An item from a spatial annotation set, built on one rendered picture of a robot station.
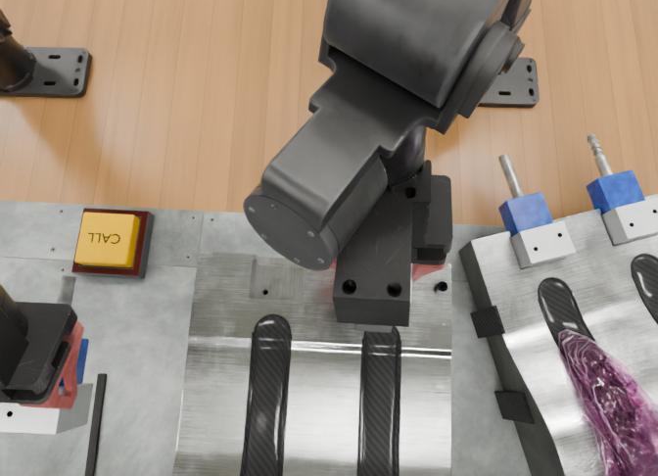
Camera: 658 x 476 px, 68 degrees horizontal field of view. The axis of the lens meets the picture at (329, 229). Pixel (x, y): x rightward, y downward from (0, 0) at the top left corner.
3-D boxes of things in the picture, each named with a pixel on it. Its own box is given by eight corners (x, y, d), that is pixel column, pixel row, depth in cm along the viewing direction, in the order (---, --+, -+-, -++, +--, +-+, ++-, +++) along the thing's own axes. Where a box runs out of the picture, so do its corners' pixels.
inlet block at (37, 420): (58, 278, 48) (23, 270, 43) (109, 281, 48) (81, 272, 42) (33, 421, 45) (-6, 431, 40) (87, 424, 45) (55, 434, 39)
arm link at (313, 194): (351, 302, 28) (413, 192, 17) (228, 219, 29) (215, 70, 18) (441, 167, 33) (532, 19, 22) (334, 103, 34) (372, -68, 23)
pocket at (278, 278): (258, 261, 54) (253, 253, 50) (305, 262, 54) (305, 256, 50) (254, 302, 53) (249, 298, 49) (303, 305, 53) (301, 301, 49)
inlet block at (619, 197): (559, 149, 60) (582, 129, 55) (597, 140, 60) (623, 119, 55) (600, 250, 57) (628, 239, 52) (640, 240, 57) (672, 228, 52)
